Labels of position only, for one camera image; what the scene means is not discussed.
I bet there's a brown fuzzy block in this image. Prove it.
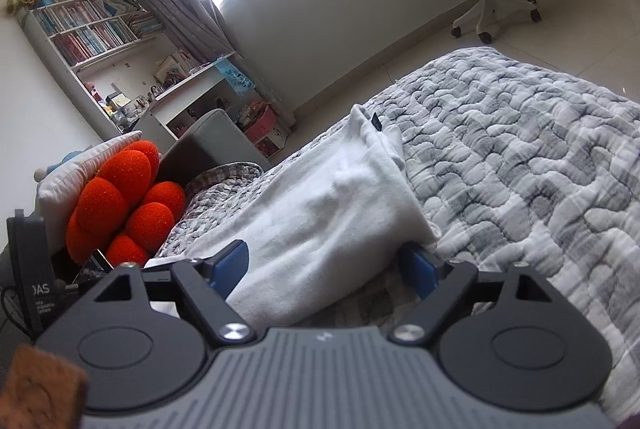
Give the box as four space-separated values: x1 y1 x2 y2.
0 344 89 429

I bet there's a blue plush toy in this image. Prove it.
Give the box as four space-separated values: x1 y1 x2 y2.
34 150 83 183

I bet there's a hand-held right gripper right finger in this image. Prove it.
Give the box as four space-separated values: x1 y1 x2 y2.
392 241 548 344

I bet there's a white bookshelf with books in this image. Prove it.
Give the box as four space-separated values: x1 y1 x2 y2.
15 0 166 74

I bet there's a white garment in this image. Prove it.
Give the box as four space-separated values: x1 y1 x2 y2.
145 104 441 327

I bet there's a blue paper sheet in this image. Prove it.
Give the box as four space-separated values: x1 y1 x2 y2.
215 59 256 97

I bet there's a pink storage box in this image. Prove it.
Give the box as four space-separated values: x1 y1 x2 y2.
237 104 289 156

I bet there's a grey quilted blanket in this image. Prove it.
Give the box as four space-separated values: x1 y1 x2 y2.
155 48 640 429

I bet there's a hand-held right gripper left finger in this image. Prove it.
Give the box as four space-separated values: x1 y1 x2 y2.
94 239 253 345

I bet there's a white pillow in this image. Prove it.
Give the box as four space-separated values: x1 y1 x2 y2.
36 130 143 237

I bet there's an orange knot cushion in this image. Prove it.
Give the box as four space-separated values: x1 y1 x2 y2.
66 140 187 267

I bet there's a white desk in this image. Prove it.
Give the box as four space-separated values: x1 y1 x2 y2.
135 51 261 144

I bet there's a smartphone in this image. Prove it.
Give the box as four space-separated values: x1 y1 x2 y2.
72 249 115 286

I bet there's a yellow plush toy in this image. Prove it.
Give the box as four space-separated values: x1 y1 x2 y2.
6 0 39 17

